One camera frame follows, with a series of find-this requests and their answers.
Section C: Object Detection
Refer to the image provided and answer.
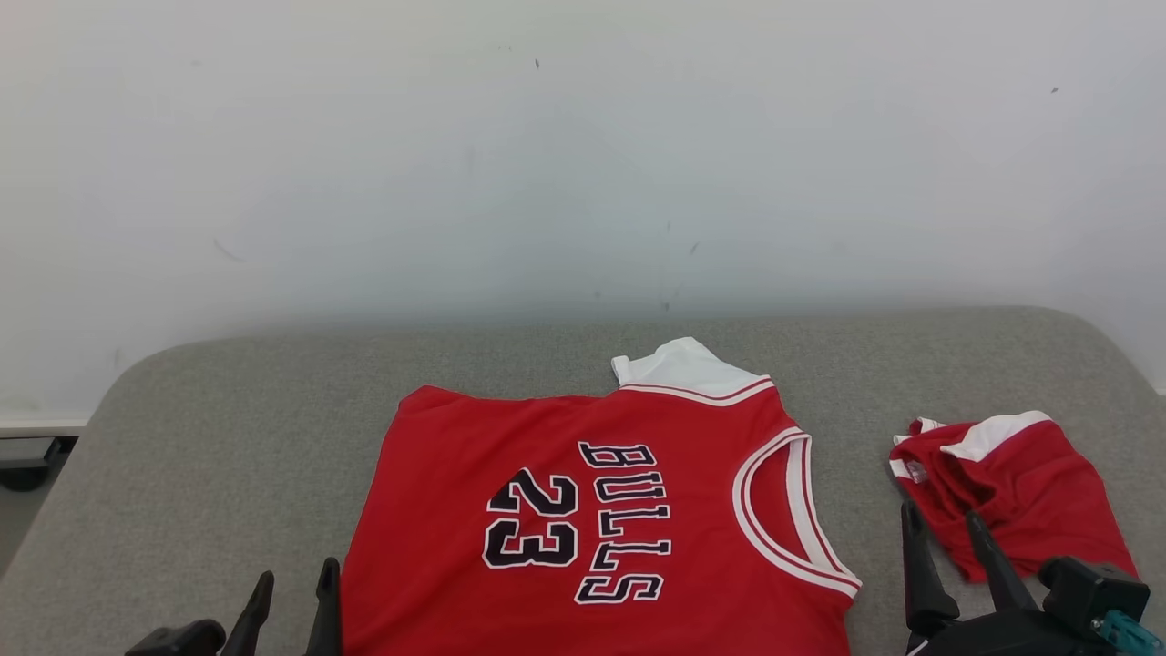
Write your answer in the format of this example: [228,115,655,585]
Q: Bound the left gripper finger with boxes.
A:
[221,571,275,656]
[305,558,343,656]

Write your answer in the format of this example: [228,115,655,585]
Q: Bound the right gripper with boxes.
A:
[900,499,1118,656]

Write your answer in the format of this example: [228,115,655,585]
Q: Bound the red Bulls basketball shorts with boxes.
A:
[889,410,1140,585]

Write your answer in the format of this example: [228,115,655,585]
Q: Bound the red Bulls basketball jersey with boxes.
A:
[340,337,863,656]

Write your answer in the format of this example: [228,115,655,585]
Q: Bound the grey fabric sofa seat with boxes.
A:
[0,305,1166,656]

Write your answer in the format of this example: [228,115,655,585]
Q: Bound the white wall baseboard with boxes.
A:
[0,415,92,438]

